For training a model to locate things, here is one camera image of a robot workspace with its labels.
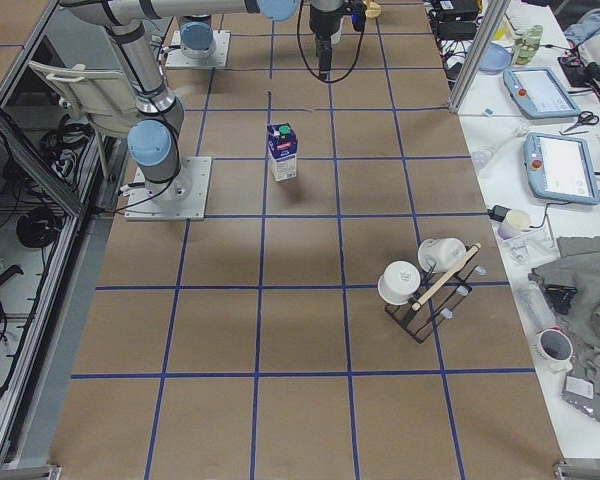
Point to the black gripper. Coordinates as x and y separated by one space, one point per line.
323 21

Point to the blue milk carton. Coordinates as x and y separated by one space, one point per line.
282 146

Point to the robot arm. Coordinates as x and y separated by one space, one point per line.
196 36
122 21

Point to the blue teach pendant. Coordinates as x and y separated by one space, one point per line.
539 94
560 168

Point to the white chair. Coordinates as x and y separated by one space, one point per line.
104 97

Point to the white mug on rack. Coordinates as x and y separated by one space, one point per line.
399 281
439 255

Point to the black scissors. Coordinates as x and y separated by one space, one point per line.
585 118

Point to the grey cloth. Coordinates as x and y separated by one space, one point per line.
571 284

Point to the white mug red rim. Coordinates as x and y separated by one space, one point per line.
554 349

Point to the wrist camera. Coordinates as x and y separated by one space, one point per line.
358 15

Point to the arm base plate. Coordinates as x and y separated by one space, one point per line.
184 199
180 56

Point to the aluminium frame post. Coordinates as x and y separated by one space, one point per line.
492 18

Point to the wooden rack handle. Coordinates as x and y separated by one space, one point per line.
446 276

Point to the black wire mug rack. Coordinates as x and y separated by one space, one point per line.
422 323

